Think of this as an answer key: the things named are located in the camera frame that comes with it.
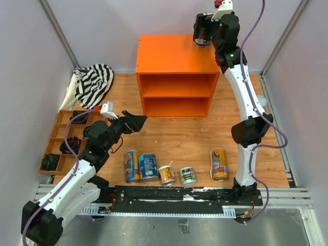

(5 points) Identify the wooden compartment tray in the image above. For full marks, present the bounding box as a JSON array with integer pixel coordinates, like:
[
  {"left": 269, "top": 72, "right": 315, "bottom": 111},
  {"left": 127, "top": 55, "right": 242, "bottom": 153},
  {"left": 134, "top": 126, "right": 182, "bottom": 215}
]
[{"left": 38, "top": 110, "right": 106, "bottom": 175}]

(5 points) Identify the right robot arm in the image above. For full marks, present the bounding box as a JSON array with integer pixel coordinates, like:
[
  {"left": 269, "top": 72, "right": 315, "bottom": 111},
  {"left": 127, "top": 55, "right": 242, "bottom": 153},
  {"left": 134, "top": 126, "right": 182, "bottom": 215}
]
[{"left": 193, "top": 11, "right": 273, "bottom": 206}]

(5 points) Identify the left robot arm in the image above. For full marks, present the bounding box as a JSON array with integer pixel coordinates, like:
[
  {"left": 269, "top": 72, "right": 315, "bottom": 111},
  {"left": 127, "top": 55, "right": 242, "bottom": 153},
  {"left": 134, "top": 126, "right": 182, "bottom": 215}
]
[{"left": 21, "top": 110, "right": 147, "bottom": 245}]

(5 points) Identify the white cloth under stripes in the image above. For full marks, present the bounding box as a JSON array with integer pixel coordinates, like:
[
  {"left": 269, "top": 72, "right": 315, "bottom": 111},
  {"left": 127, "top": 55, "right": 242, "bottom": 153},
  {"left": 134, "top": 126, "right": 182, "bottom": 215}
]
[{"left": 59, "top": 74, "right": 78, "bottom": 110}]

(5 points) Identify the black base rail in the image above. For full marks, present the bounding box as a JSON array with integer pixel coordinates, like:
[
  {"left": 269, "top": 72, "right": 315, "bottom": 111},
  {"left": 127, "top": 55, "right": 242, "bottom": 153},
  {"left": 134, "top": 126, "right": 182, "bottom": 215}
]
[{"left": 96, "top": 186, "right": 263, "bottom": 215}]

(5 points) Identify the white lid yellow jar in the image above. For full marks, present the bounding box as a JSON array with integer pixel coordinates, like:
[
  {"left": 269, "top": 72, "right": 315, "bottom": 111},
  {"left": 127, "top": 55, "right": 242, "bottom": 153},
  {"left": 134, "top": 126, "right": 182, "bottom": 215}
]
[{"left": 257, "top": 95, "right": 267, "bottom": 108}]

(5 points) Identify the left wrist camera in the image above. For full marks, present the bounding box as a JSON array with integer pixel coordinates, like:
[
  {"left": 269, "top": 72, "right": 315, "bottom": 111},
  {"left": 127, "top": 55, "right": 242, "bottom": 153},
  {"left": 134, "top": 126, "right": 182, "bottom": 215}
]
[{"left": 100, "top": 101, "right": 118, "bottom": 120}]

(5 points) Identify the tall colourful can left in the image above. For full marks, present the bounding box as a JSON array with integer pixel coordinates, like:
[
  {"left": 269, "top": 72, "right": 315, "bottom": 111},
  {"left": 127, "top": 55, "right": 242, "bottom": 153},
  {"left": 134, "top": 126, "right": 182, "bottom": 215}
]
[{"left": 124, "top": 150, "right": 140, "bottom": 183}]

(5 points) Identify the tall yellow purple can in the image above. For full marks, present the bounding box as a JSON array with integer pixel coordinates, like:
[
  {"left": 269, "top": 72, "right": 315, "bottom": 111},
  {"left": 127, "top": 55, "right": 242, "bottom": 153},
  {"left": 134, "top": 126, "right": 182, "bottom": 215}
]
[{"left": 210, "top": 147, "right": 229, "bottom": 181}]

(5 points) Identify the green white noodle cup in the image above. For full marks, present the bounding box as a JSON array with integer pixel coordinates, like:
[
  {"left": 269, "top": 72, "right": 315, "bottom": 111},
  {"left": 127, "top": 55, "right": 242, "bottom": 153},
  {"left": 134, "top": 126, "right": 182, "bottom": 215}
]
[{"left": 179, "top": 166, "right": 197, "bottom": 186}]

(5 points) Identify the blue soup can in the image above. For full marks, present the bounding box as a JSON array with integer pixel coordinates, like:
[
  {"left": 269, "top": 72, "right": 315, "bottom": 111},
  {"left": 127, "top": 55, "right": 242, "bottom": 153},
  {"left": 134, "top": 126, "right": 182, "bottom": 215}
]
[{"left": 138, "top": 154, "right": 159, "bottom": 183}]

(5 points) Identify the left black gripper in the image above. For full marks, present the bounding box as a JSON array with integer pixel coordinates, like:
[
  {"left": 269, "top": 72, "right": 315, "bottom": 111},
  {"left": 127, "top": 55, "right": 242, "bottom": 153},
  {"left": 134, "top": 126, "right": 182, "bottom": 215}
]
[{"left": 104, "top": 110, "right": 148, "bottom": 151}]

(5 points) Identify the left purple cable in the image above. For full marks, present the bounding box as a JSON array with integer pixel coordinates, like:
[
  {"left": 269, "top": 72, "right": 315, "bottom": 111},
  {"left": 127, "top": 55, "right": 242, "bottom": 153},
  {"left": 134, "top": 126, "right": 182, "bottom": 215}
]
[{"left": 21, "top": 107, "right": 101, "bottom": 246}]

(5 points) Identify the orange noodle cup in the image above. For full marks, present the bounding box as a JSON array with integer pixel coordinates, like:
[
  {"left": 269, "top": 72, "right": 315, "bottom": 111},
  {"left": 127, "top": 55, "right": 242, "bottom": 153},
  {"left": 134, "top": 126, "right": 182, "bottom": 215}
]
[{"left": 158, "top": 161, "right": 176, "bottom": 186}]

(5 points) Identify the black white striped cloth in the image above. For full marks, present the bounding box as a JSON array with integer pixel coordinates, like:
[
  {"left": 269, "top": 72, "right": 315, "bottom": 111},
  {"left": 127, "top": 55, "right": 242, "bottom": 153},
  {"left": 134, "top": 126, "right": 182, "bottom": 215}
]
[{"left": 73, "top": 64, "right": 114, "bottom": 110}]

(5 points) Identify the dark blue food can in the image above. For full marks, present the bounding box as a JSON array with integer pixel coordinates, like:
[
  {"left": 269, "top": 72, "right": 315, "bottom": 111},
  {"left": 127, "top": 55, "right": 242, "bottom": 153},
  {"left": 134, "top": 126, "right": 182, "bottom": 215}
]
[{"left": 193, "top": 28, "right": 211, "bottom": 47}]

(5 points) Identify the orange wooden shelf cabinet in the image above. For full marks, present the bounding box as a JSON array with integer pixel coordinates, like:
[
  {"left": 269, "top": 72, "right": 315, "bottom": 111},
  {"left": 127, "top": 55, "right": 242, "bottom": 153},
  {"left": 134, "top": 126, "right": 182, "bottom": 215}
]
[{"left": 135, "top": 34, "right": 220, "bottom": 117}]

